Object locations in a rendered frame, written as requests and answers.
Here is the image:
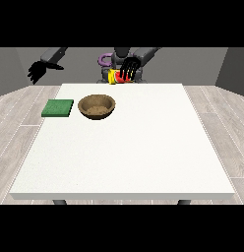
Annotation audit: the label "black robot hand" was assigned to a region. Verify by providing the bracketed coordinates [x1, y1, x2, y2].
[27, 60, 65, 86]
[118, 56, 142, 83]

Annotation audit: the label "grey robot trunk purple rings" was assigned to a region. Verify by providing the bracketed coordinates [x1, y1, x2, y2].
[96, 47, 149, 85]

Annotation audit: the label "brown wooden bowl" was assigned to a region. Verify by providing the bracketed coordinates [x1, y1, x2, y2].
[77, 94, 116, 121]

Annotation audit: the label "yellow cup with melon print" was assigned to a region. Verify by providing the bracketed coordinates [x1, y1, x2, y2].
[107, 68, 135, 86]

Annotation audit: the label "green square pad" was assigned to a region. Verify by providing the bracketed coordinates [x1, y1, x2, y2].
[40, 98, 75, 118]

